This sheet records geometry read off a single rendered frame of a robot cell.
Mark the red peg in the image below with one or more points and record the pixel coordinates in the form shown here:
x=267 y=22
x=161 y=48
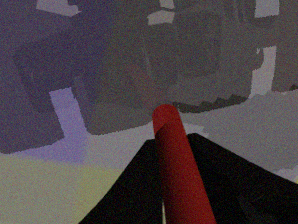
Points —
x=184 y=196

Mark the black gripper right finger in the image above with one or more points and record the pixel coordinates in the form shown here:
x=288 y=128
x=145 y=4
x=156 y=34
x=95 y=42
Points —
x=241 y=192

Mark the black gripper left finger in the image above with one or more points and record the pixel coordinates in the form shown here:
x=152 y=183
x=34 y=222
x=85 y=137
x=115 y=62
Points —
x=136 y=197

